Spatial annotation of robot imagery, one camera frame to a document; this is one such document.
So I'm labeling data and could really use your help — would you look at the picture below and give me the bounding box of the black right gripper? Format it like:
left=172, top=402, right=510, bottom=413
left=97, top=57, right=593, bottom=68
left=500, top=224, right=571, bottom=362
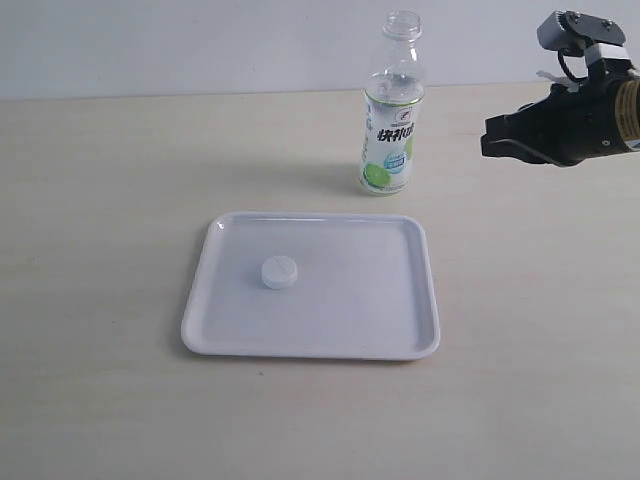
left=480, top=62, right=635, bottom=167

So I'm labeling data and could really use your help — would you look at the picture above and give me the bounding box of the clear plastic drink bottle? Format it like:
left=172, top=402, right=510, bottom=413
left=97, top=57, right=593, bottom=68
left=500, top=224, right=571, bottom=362
left=359, top=11, right=425, bottom=195

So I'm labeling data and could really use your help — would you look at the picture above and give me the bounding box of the white bottle cap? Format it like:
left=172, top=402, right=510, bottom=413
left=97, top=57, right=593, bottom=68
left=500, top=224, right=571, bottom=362
left=261, top=255, right=298, bottom=290

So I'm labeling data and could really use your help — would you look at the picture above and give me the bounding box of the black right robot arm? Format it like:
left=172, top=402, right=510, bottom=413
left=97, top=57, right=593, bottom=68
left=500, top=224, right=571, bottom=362
left=480, top=60, right=639, bottom=167

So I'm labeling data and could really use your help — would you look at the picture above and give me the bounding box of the white rectangular plastic tray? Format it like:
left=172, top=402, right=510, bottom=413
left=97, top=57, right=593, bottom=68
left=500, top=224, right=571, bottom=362
left=181, top=212, right=441, bottom=361

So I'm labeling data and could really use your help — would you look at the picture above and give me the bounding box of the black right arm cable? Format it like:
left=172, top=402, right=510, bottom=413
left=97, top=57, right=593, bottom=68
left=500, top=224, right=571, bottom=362
left=554, top=49, right=591, bottom=84

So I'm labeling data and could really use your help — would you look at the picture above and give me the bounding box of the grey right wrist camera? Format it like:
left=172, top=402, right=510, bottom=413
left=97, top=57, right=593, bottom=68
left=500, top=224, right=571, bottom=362
left=537, top=10, right=630, bottom=66

